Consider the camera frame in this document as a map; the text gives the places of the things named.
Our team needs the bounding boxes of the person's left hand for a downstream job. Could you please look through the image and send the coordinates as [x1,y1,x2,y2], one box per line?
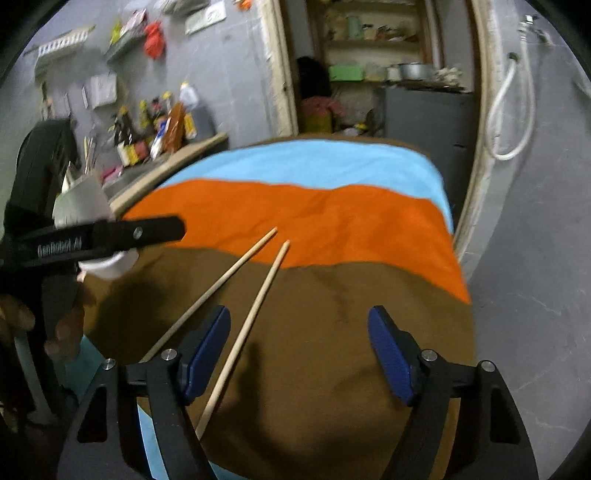
[0,290,96,363]

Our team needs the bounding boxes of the wooden shelf unit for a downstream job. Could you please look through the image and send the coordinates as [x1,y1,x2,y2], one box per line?
[307,0,437,84]

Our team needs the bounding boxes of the white plastic utensil holder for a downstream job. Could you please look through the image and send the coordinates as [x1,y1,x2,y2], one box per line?
[52,174,139,281]

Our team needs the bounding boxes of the grey cabinet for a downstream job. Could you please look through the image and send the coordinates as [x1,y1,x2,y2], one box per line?
[376,87,481,222]

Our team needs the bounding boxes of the aluminium pot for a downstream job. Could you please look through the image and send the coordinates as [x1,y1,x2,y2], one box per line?
[398,62,437,83]

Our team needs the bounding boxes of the steel sink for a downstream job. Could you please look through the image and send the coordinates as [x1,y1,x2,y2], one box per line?
[104,161,185,197]

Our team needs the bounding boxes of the blue orange brown striped cloth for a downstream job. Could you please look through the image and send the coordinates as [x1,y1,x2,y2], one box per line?
[83,134,476,480]

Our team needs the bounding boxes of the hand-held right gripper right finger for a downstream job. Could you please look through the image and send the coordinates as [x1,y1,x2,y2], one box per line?
[368,305,540,480]

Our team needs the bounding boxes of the white plastic basket rack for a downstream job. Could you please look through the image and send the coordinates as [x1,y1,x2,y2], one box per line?
[34,25,98,61]

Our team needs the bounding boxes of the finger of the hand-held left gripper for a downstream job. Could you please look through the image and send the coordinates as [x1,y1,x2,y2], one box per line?
[99,215,186,253]

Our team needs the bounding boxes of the green box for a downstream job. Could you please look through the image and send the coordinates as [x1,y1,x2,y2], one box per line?
[329,65,365,83]

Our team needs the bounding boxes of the cream door frame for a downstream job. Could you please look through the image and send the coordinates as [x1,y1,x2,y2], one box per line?
[261,0,509,259]

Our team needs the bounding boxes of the yellow cylinder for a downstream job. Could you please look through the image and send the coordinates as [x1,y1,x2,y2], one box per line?
[302,113,333,134]

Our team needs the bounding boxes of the metal wall shelf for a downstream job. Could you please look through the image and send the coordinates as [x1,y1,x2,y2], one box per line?
[105,34,146,63]

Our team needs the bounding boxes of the white wall socket panel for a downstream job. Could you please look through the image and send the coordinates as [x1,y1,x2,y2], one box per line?
[185,6,228,35]

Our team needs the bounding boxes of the white hose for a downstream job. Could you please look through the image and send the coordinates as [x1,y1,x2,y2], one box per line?
[485,51,536,161]

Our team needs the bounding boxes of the white wall box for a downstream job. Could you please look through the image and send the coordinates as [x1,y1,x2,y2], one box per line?
[89,74,118,109]

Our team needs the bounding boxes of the tall yellow cap bottle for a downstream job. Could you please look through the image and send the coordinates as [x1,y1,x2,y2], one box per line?
[139,99,160,139]

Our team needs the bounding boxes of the red white packet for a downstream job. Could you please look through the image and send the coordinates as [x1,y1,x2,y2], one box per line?
[121,10,148,40]

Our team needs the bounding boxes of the red plastic bag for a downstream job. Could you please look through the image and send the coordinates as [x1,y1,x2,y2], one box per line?
[144,22,167,58]

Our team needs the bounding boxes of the metal wall tap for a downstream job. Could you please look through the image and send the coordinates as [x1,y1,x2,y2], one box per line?
[517,14,552,44]

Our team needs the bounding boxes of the orange seasoning packet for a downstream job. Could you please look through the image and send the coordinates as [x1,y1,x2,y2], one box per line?
[164,102,188,151]

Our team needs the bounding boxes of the dark pump bottle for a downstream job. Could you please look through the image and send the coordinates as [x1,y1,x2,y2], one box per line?
[112,117,132,167]

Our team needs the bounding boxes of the blue white packet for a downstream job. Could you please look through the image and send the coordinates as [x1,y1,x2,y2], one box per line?
[148,121,169,160]

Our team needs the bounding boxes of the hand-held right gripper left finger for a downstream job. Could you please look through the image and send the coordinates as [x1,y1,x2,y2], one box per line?
[58,305,232,480]

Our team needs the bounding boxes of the wooden board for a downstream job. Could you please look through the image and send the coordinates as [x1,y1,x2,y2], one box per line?
[399,79,467,90]

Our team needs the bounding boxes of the white rag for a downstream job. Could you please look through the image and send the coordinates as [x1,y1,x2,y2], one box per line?
[434,67,465,86]

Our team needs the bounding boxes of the pink cloth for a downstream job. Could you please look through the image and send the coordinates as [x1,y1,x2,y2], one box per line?
[300,96,345,118]

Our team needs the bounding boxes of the clear bag of dried goods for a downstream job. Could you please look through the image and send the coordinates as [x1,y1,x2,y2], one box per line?
[159,0,211,14]

